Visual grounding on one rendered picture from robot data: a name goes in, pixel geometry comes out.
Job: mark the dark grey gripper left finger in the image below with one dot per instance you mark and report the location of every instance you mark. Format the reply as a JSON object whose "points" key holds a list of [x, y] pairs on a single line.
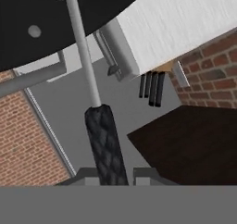
{"points": [[84, 177]]}

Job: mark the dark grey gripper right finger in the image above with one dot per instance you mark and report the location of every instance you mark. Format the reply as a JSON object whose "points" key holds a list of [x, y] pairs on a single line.
{"points": [[145, 177]]}

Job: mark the grey metal range hood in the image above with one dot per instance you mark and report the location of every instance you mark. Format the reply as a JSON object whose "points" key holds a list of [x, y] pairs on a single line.
{"points": [[118, 53]]}

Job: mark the black round thing, white centre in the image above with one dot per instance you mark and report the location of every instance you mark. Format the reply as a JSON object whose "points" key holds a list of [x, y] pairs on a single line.
{"points": [[46, 14]]}

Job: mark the grey window frame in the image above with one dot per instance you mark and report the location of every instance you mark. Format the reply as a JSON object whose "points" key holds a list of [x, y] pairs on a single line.
{"points": [[34, 76]]}

